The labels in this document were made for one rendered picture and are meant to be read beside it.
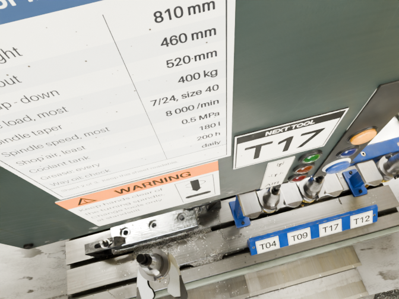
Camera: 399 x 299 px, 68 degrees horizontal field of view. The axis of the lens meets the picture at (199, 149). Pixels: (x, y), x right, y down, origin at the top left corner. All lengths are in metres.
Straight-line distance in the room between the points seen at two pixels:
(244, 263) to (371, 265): 0.53
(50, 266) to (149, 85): 1.38
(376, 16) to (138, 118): 0.15
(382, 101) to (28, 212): 0.33
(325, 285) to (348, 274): 0.10
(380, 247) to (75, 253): 1.15
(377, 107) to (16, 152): 0.28
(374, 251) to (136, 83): 1.29
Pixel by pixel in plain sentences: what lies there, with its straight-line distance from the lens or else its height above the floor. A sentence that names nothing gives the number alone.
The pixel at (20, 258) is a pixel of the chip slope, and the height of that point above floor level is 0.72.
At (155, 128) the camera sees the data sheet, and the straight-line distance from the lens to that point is 0.21.
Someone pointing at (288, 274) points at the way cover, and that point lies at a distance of 1.25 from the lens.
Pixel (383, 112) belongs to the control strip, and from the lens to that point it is 0.32.
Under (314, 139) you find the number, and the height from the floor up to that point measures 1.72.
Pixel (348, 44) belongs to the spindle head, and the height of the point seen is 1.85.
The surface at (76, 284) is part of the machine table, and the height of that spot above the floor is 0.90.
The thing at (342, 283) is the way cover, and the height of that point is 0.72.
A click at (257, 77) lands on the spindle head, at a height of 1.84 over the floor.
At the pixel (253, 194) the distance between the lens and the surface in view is 0.81.
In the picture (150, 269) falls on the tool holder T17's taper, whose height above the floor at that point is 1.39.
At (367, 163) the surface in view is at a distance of 0.92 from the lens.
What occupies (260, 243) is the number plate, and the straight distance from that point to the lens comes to 1.05.
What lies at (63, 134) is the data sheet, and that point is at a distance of 0.20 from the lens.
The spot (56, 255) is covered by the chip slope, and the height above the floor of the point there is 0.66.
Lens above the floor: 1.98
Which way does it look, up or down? 64 degrees down
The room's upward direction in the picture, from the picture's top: 11 degrees counter-clockwise
